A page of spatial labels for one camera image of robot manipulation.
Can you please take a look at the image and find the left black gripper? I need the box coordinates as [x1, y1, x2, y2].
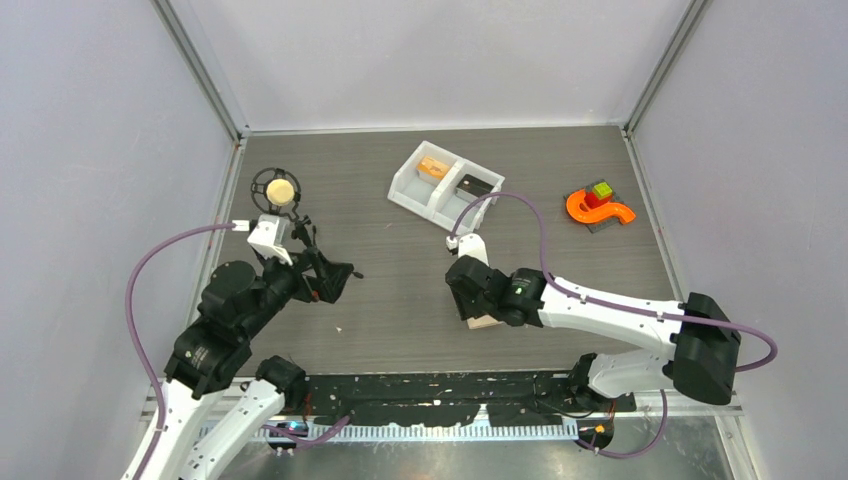
[241, 243, 354, 337]

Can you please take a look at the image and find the beige card holder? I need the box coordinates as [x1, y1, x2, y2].
[466, 315, 500, 330]

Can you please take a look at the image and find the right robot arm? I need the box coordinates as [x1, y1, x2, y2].
[445, 256, 741, 411]

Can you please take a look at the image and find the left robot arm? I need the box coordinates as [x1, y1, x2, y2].
[124, 214, 356, 479]

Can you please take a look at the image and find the black card stack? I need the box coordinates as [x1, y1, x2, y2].
[455, 174, 494, 203]

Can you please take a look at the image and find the orange card stack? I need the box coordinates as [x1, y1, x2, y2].
[416, 156, 451, 185]

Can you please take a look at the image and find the microphone on black tripod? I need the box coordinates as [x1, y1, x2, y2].
[249, 166, 365, 281]

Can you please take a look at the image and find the white two-compartment bin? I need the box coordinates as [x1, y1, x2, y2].
[387, 141, 505, 235]

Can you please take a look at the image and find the orange toy with blocks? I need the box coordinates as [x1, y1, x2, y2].
[564, 179, 636, 233]

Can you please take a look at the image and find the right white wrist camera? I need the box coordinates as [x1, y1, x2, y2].
[445, 233, 490, 266]

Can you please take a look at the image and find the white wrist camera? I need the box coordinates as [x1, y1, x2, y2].
[247, 214, 294, 266]
[445, 233, 490, 266]

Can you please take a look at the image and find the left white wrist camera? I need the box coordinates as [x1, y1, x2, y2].
[247, 214, 294, 266]

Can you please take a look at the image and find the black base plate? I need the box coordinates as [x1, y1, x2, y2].
[279, 371, 636, 427]

